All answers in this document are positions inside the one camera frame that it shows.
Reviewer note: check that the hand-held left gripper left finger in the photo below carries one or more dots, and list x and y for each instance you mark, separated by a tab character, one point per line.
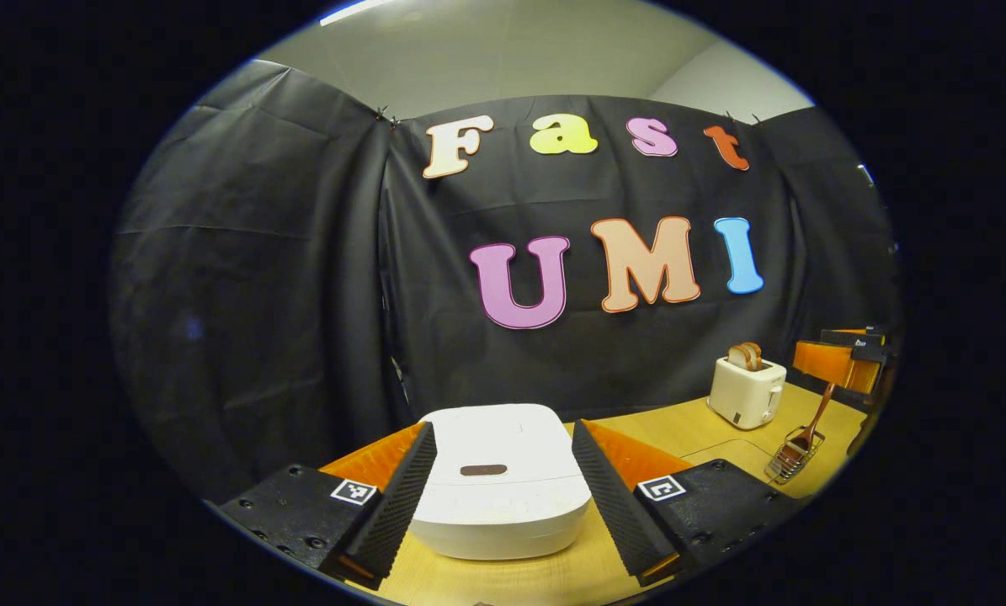
397	505

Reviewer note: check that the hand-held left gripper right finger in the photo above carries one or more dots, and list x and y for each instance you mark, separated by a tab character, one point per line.
616	505

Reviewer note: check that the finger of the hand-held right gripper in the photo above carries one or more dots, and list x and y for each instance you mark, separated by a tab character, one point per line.
822	366
852	337

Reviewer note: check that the brown wooden spoon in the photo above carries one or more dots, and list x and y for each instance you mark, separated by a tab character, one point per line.
818	417

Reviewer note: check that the white rice cooker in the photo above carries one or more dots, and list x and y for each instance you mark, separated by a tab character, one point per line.
502	513

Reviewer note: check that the brown bread slice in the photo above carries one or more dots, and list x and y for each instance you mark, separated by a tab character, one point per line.
737	358
753	354

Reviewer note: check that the white toaster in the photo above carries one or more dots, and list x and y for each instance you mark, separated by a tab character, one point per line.
747	396

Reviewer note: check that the black backdrop cloth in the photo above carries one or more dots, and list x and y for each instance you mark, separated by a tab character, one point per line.
300	269

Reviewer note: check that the ceiling light panel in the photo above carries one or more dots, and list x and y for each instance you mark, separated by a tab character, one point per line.
359	10

